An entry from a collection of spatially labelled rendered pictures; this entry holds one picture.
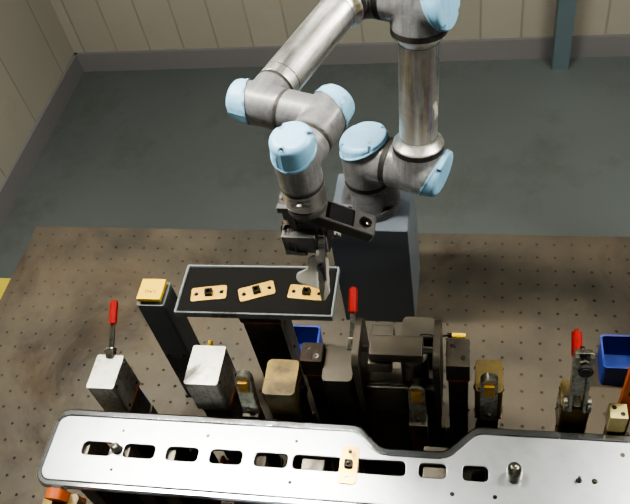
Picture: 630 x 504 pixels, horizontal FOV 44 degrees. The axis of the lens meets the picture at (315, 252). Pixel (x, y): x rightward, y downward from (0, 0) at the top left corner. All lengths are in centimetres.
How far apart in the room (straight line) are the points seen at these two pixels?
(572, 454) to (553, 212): 186
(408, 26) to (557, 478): 95
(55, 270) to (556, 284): 158
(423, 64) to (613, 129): 230
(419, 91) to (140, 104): 288
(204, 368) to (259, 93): 68
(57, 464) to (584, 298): 145
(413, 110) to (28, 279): 151
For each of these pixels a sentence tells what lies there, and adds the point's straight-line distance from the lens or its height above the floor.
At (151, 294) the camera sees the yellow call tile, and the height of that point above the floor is 116.
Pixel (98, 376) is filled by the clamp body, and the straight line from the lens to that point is 190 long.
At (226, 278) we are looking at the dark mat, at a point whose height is 116.
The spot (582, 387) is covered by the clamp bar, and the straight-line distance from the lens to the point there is 166.
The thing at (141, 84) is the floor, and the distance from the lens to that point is 451.
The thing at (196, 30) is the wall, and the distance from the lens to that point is 436.
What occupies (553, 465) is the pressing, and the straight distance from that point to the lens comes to 170.
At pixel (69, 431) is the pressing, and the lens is 192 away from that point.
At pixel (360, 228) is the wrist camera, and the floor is 153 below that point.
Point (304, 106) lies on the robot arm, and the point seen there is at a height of 173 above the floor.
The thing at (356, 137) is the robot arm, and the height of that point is 133.
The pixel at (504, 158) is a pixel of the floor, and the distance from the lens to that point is 365.
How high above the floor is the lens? 254
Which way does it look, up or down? 50 degrees down
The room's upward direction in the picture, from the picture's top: 13 degrees counter-clockwise
